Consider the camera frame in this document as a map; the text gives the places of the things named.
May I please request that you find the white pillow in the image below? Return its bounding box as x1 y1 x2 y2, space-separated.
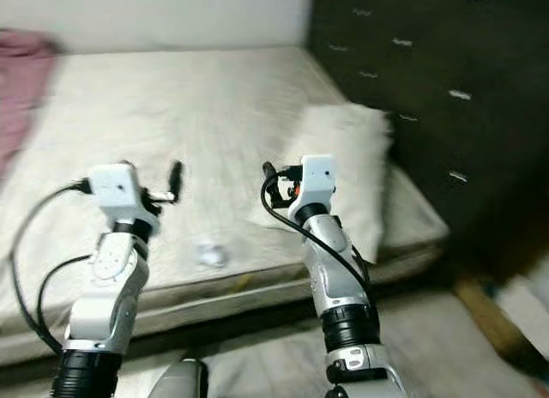
249 104 394 263

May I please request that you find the white quilted mattress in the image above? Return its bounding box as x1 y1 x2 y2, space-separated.
0 45 451 366

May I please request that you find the purple cartoon print blanket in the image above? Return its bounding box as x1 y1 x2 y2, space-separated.
0 29 59 180

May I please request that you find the dark tufted headboard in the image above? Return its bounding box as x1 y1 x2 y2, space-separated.
307 0 549 279

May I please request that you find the grey left robot leg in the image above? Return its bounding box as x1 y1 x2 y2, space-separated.
150 359 208 398

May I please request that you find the torn white paper sheet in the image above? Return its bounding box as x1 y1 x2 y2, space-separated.
496 274 549 360

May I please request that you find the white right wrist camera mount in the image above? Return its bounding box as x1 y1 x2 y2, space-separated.
288 154 339 223

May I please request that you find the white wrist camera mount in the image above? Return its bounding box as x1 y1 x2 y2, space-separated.
88 163 162 238
288 154 339 223

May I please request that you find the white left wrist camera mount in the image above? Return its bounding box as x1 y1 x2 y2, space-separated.
88 163 162 238

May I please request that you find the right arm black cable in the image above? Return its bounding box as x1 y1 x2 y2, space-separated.
260 171 378 322

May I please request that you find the left arm long black cable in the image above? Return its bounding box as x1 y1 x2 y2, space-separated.
10 180 97 365

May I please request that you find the left arm short black cable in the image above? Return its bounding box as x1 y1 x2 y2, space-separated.
36 254 95 356

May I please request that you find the brown wooden bed frame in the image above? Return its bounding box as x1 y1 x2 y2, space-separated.
450 276 533 365

